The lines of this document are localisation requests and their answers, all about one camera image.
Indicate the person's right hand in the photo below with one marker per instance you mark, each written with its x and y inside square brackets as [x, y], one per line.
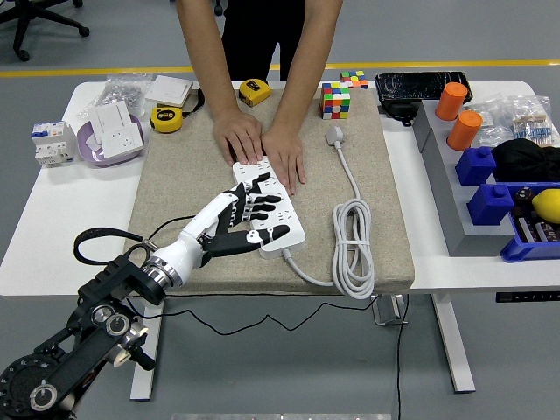
[238, 133]

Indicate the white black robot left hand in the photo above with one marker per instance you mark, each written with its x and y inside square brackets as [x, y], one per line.
[197, 232]

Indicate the person's left hand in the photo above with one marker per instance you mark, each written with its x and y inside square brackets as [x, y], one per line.
[284, 151]

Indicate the white power strip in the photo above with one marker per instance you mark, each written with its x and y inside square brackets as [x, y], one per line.
[282, 248]

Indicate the person's right forearm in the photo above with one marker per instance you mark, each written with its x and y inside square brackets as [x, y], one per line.
[207, 57]

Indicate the person's left forearm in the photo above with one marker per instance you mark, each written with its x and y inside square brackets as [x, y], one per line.
[310, 52]

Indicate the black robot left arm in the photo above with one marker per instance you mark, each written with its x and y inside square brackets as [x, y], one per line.
[70, 350]

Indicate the white three-pin plug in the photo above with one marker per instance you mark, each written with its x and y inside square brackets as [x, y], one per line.
[336, 135]

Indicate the yellow square tape measure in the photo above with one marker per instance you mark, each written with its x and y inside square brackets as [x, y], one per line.
[255, 92]

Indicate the large colourful puzzle cube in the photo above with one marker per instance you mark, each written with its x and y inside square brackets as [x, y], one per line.
[336, 100]

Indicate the yellow round tape measure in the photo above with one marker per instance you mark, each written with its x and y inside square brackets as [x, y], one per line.
[166, 119]

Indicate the white flat box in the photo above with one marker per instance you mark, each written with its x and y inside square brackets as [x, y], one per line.
[168, 89]

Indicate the small colourful puzzle cube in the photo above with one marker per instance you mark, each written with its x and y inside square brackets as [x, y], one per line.
[353, 79]

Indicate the person's torso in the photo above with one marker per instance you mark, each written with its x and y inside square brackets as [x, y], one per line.
[262, 35]

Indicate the grey-brown fabric mat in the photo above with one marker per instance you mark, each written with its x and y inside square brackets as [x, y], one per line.
[389, 197]

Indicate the clear bag of screws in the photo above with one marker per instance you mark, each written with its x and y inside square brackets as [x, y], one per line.
[120, 89]

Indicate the purple bowl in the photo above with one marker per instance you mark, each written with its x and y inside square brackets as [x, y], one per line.
[94, 155]

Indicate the black marbled tray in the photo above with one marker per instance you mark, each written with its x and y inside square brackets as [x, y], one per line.
[415, 85]

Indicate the grey stepped block stand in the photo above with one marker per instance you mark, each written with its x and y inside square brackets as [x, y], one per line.
[442, 175]

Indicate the white table leg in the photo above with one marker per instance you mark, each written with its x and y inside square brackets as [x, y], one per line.
[144, 386]
[457, 350]

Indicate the white circuit breaker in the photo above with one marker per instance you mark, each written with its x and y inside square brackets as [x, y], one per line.
[52, 144]

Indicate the orange cylinder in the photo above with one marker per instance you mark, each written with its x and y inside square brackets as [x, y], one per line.
[464, 130]
[450, 101]

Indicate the blue block with knob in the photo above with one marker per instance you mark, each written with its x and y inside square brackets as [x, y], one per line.
[490, 205]
[476, 166]

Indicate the clear plastic parts bag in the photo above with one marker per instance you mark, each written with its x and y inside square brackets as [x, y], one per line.
[492, 114]

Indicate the black office chair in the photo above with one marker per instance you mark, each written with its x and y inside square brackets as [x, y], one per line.
[26, 19]

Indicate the black cloth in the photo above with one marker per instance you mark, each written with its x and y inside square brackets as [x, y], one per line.
[525, 159]

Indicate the clear bag of resistors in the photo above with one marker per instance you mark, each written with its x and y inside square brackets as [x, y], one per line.
[534, 122]

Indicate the blue plastic bin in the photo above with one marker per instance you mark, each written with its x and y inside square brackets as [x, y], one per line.
[520, 251]

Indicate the dark parts in bin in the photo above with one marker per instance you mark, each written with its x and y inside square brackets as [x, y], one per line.
[536, 229]

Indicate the yellow lemon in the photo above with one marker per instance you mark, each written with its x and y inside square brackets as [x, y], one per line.
[547, 206]

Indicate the black table control panel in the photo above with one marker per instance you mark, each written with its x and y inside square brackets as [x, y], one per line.
[527, 297]

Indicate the white wall socket panel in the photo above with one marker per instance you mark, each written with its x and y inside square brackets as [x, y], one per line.
[122, 140]

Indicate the white wall switch panel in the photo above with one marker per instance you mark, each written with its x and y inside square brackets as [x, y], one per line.
[109, 116]

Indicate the metal bracket under table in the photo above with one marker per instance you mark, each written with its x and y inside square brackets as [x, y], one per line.
[387, 312]

